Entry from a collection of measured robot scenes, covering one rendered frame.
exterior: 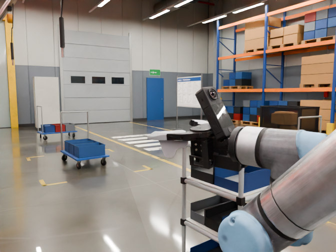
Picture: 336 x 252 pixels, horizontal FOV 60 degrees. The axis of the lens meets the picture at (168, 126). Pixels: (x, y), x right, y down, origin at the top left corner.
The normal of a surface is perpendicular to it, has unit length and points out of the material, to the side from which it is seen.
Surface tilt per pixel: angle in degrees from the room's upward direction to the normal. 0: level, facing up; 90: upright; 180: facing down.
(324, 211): 117
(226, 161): 98
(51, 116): 90
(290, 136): 37
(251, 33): 90
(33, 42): 90
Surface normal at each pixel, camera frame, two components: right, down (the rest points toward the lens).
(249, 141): -0.66, -0.27
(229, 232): -0.68, 0.10
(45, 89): 0.52, 0.10
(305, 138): -0.41, -0.71
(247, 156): -0.65, 0.40
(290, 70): -0.85, 0.06
